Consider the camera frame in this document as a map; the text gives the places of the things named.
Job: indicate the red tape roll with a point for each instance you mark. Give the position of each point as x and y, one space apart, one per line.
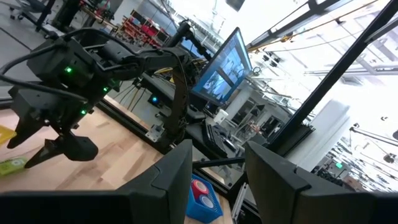
193 190

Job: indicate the black keyboard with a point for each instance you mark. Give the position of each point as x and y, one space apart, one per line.
214 140

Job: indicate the monitor with blue screen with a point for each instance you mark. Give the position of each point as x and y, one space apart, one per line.
224 71

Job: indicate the black table frame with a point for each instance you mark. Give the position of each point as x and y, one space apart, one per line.
124 119

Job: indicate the black power box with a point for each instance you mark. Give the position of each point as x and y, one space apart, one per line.
154 100

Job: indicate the silver mounting plate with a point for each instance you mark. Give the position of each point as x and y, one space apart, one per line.
154 133

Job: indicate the red storage shelf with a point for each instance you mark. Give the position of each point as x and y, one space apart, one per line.
146 31

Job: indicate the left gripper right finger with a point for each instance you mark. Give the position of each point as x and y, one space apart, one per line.
311 208

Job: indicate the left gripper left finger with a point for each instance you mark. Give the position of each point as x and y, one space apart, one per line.
93 208

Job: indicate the yellow plastic basket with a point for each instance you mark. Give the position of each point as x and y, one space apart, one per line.
6 135

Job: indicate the black slanted frame post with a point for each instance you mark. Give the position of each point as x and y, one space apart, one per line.
326 81

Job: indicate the green staple box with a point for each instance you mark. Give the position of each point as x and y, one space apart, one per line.
14 166

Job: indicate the blue plastic basket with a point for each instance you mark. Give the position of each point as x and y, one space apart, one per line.
214 214

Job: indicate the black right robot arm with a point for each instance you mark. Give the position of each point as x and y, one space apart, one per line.
149 60

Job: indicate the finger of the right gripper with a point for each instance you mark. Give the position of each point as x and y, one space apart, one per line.
25 132
49 151

